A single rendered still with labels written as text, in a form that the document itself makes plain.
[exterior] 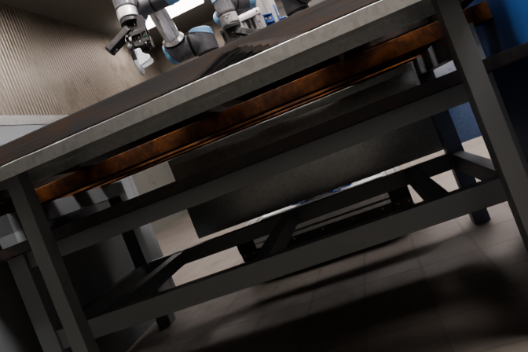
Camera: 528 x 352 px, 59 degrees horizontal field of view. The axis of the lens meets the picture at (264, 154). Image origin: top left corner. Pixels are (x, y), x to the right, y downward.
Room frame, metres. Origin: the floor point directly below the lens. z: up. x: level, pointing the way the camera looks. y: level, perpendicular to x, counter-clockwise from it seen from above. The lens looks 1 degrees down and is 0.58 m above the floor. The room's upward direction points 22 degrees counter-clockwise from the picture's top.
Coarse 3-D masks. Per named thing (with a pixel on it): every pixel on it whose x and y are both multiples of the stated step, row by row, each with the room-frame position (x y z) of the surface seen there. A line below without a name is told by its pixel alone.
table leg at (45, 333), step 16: (0, 224) 1.42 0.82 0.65; (16, 224) 1.44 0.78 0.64; (0, 240) 1.43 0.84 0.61; (16, 240) 1.42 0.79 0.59; (16, 272) 1.42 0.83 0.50; (32, 272) 1.43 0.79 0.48; (32, 288) 1.42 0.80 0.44; (32, 304) 1.42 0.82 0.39; (48, 304) 1.44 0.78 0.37; (32, 320) 1.43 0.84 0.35; (48, 320) 1.42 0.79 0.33; (48, 336) 1.42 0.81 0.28
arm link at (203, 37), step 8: (192, 32) 2.37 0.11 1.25; (200, 32) 2.36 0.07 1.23; (208, 32) 2.37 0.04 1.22; (192, 40) 2.36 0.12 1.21; (200, 40) 2.36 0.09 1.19; (208, 40) 2.36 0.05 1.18; (216, 40) 2.41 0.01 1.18; (192, 48) 2.37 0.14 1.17; (200, 48) 2.37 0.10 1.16; (208, 48) 2.36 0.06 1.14
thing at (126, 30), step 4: (124, 28) 1.68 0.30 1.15; (128, 28) 1.68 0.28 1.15; (120, 32) 1.68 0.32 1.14; (124, 32) 1.67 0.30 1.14; (128, 32) 1.68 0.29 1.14; (116, 36) 1.68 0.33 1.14; (120, 36) 1.67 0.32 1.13; (124, 36) 1.68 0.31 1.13; (112, 40) 1.68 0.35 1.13; (116, 40) 1.67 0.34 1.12; (120, 40) 1.68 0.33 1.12; (124, 40) 1.70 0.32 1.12; (108, 44) 1.68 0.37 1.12; (112, 44) 1.67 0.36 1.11; (116, 44) 1.67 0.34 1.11; (120, 44) 1.69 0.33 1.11; (124, 44) 1.71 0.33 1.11; (108, 48) 1.67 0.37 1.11; (112, 48) 1.67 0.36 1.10; (116, 48) 1.68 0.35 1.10; (120, 48) 1.71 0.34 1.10; (108, 52) 1.68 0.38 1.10; (112, 52) 1.69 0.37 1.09; (116, 52) 1.70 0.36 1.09
